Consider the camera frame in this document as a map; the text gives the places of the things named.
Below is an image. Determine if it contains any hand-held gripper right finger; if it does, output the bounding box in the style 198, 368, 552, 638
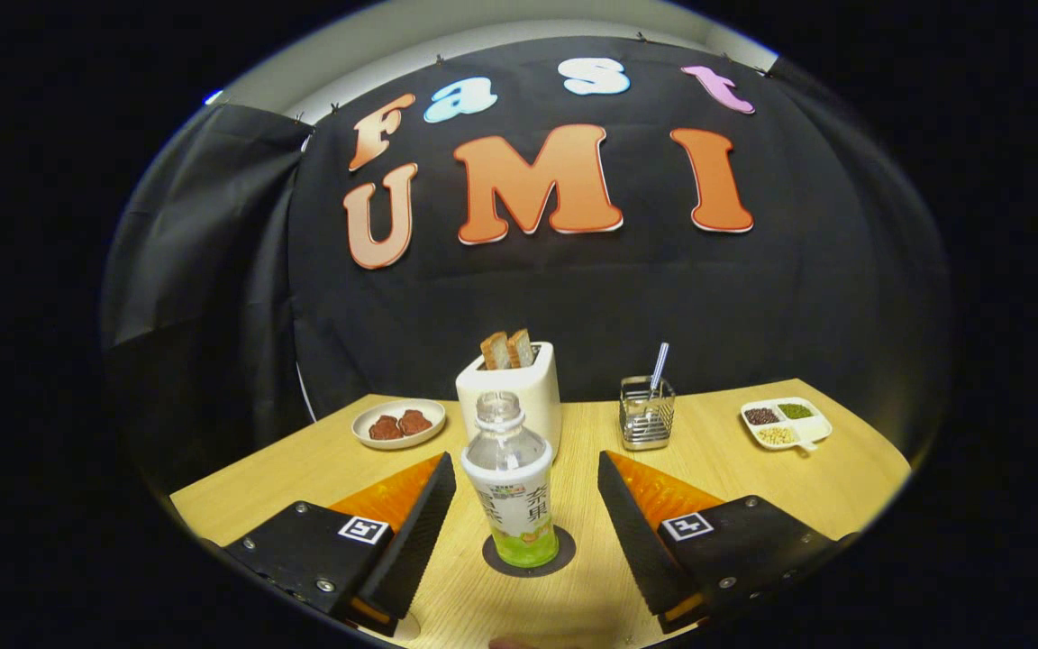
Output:
597, 451, 858, 634

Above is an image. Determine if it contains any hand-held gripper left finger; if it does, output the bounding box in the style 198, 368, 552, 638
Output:
223, 452, 457, 636

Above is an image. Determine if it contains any dark round coaster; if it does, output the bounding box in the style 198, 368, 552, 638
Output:
482, 525, 577, 579

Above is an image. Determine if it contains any clear juice bottle green label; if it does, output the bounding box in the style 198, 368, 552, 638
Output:
461, 391, 561, 569

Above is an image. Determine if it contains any round white plate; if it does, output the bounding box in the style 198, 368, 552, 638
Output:
351, 398, 447, 451

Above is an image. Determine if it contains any wooden table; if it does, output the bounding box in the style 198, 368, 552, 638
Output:
169, 379, 913, 649

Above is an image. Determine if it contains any white toaster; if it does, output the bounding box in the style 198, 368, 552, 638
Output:
456, 342, 563, 465

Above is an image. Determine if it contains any white divided dish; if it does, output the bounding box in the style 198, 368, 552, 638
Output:
741, 397, 833, 452

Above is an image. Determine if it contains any metal wire utensil holder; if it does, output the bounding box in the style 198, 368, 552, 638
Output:
619, 376, 676, 452

